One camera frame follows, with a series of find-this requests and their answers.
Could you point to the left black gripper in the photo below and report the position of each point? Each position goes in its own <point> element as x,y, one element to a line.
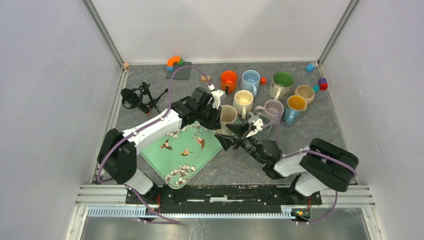
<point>214,123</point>

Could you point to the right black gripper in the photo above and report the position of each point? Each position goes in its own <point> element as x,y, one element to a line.
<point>226,141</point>

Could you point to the cream paisley mug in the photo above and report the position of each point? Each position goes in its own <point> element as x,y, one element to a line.
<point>228,115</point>

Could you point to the grey mug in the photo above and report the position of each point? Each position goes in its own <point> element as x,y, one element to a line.
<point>266,128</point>

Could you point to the orange mug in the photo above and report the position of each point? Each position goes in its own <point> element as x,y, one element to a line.
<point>228,80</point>

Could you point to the mauve mug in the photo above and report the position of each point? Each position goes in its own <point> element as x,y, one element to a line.
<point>272,108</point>

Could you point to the light blue ribbed mug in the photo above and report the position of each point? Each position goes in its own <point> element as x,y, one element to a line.
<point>250,81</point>

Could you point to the blue tan small mug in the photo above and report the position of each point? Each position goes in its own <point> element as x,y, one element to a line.
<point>294,108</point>

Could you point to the floral cream mug green inside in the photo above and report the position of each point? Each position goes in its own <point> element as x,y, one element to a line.
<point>281,85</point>

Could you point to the tan ceramic mug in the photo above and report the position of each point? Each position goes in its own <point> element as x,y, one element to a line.
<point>306,92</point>

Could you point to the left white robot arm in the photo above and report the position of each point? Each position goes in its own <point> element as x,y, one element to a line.
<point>119,150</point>

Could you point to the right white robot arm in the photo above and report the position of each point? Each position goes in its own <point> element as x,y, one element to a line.
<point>317,166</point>

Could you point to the brown wooden block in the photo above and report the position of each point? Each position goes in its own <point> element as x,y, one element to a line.
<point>205,79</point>

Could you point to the orange curved block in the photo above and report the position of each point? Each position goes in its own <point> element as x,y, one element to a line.
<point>173,62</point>

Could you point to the green floral tray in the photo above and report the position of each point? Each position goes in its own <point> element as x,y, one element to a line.
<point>178,156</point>

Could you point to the teal block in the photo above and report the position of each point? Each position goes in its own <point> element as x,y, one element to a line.
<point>316,88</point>

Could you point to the blue block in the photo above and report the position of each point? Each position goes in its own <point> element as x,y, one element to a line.
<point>311,66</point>

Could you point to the purple red block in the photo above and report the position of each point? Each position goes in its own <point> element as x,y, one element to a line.
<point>323,83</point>

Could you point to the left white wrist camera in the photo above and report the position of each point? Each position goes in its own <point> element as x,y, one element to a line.
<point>217,95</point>

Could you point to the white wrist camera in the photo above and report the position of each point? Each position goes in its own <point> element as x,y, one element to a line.
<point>255,125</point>
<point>217,95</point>

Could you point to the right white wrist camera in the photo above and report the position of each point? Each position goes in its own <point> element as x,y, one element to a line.
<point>255,125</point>

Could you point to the black mounting base rail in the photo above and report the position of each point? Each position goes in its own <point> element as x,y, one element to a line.
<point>223,199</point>

